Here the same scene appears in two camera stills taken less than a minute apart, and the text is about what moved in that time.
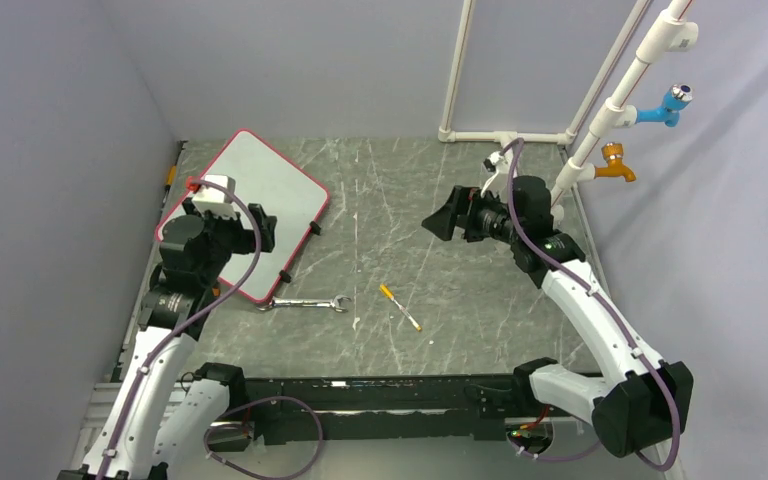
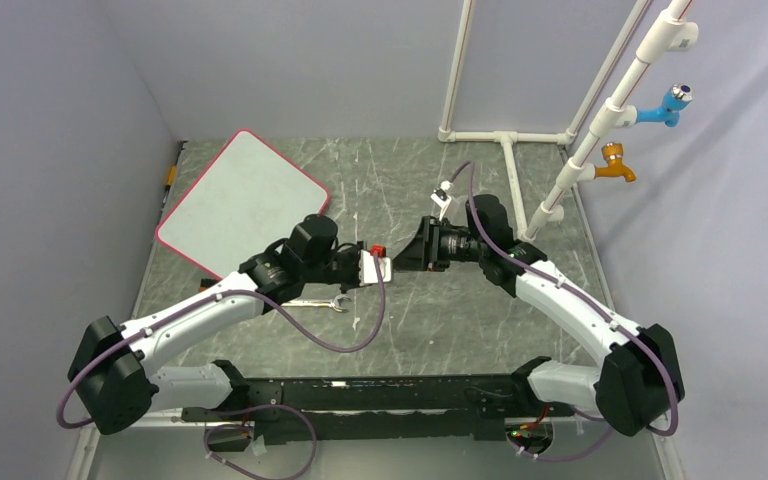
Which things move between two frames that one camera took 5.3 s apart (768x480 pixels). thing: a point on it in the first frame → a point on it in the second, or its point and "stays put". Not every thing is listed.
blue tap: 676,98 stays put
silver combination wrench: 334,302 stays put
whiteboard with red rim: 284,191 stays put
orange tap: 613,153 stays put
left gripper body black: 226,235 → 343,269
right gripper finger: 442,223 → 411,256
